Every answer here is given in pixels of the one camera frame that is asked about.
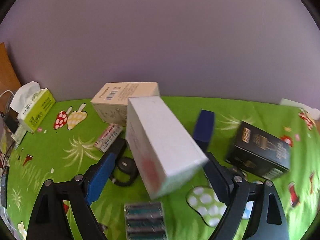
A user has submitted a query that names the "red white small box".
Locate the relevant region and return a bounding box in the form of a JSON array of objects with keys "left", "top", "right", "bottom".
[{"left": 94, "top": 124, "right": 123, "bottom": 153}]

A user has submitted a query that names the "black gold box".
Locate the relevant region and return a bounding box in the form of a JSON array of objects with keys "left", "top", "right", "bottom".
[{"left": 226, "top": 122, "right": 290, "bottom": 180}]

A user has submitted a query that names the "dark blue small box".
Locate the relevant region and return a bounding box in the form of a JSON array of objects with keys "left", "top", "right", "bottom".
[{"left": 193, "top": 109, "right": 215, "bottom": 153}]

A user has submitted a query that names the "beige cardboard box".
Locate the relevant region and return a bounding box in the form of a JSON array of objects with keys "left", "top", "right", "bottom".
[{"left": 91, "top": 82, "right": 160, "bottom": 126}]

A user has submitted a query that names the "green mushroom bed sheet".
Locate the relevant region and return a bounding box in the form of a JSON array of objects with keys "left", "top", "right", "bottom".
[{"left": 7, "top": 97, "right": 319, "bottom": 239}]

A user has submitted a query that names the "green tissue box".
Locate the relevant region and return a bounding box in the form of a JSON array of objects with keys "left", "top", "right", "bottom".
[{"left": 10, "top": 81, "right": 56, "bottom": 133}]

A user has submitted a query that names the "wooden headboard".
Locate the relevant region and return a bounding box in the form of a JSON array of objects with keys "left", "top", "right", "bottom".
[{"left": 0, "top": 42, "right": 21, "bottom": 112}]

